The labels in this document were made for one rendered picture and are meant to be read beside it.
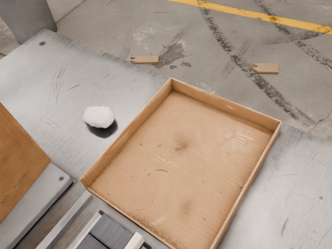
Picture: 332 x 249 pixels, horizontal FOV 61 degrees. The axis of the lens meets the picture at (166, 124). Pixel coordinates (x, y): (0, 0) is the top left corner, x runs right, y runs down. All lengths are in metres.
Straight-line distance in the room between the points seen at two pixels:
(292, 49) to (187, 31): 0.78
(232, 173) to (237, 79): 1.39
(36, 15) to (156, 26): 0.92
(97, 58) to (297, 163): 0.57
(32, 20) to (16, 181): 2.01
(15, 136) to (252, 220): 0.42
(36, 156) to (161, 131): 0.25
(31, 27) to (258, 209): 2.25
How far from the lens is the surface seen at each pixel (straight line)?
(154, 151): 0.57
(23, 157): 0.56
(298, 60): 2.09
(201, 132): 0.59
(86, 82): 0.76
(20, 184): 0.58
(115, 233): 0.47
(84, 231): 0.49
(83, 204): 0.41
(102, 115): 0.62
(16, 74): 0.89
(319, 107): 1.83
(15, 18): 2.49
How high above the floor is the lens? 1.32
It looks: 52 degrees down
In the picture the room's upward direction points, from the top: 11 degrees counter-clockwise
